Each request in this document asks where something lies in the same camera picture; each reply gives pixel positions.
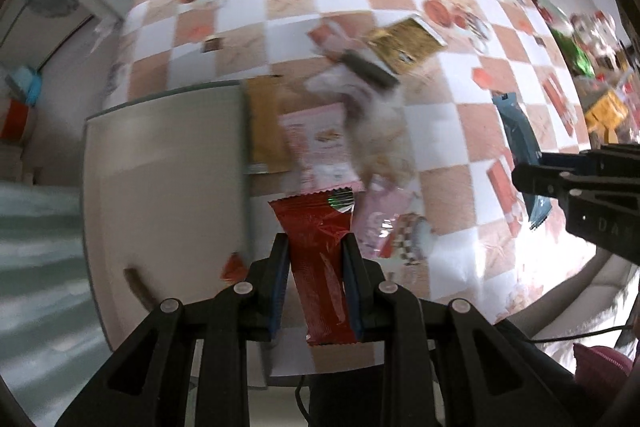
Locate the small red packet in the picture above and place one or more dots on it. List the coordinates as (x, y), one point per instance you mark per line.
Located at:
(233, 268)

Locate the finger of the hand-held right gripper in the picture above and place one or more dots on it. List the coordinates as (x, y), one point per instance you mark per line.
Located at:
(565, 159)
(537, 182)

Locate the clear white snack packet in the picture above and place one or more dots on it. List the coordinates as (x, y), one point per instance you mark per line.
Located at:
(385, 142)

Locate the grey shallow tray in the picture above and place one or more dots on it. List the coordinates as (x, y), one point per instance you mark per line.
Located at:
(165, 182)

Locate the brown snack packet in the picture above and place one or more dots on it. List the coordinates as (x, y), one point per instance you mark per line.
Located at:
(265, 127)

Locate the gold snack packet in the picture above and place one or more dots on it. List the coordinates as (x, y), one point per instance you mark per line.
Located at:
(405, 44)

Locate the pink and clear snack packet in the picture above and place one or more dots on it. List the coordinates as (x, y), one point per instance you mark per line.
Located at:
(395, 227)

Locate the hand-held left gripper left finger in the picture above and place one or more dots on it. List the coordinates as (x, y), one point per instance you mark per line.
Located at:
(277, 287)

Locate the seaweed roll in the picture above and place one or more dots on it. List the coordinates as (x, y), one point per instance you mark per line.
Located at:
(370, 69)

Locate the red snack packet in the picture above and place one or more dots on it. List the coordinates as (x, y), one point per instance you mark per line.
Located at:
(320, 257)

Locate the orange bucket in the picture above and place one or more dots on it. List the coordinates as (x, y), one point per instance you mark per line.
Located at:
(17, 122)

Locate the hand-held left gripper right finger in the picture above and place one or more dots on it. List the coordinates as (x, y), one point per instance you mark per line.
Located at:
(352, 292)

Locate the checkered tablecloth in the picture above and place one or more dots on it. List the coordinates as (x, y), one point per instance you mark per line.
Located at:
(300, 2)

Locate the blue basin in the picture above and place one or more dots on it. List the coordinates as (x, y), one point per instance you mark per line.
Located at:
(25, 84)

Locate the blue snack packet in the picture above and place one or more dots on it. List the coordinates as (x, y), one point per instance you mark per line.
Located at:
(517, 132)

